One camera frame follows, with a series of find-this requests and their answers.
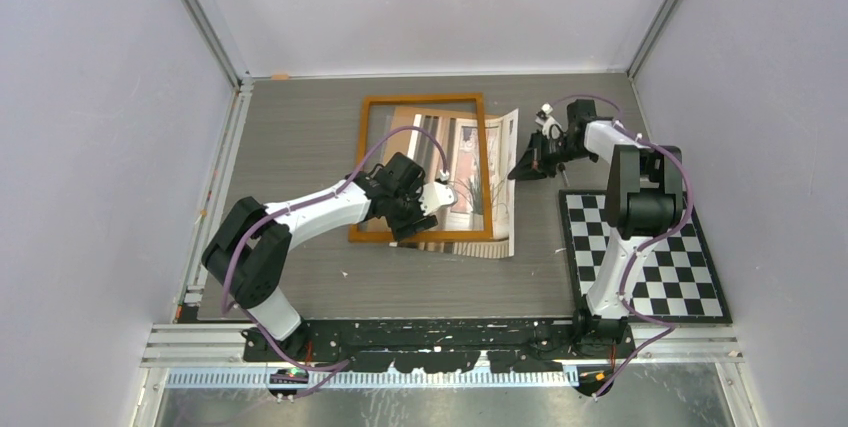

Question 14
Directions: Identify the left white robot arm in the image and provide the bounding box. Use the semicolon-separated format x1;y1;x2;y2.
201;153;457;361

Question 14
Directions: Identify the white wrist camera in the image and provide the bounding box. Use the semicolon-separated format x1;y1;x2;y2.
419;170;458;216
535;103;564;141

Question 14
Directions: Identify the wooden picture frame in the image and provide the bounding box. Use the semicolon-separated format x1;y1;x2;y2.
348;93;493;243

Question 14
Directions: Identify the black white checkerboard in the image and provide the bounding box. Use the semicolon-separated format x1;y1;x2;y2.
558;190;732;324

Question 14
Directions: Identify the aluminium rail front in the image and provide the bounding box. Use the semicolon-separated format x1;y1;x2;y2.
141;324;744;389

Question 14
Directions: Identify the printed plant window photo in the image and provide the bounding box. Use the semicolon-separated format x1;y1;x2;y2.
401;109;519;260

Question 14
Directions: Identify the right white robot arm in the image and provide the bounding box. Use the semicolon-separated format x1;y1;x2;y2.
508;96;692;358

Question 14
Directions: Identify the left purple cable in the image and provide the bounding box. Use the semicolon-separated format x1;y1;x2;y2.
219;125;453;400

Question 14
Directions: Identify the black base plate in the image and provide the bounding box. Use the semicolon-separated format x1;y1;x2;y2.
241;318;635;374

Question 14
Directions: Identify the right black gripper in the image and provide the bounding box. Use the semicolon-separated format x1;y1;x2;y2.
510;129;595;181

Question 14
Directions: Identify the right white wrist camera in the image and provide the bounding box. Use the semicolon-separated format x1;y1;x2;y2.
535;103;564;141

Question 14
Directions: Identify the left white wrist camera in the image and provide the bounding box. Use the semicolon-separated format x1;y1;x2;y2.
419;170;458;216

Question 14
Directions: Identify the orange handled screwdriver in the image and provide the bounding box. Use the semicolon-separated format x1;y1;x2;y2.
557;163;570;188

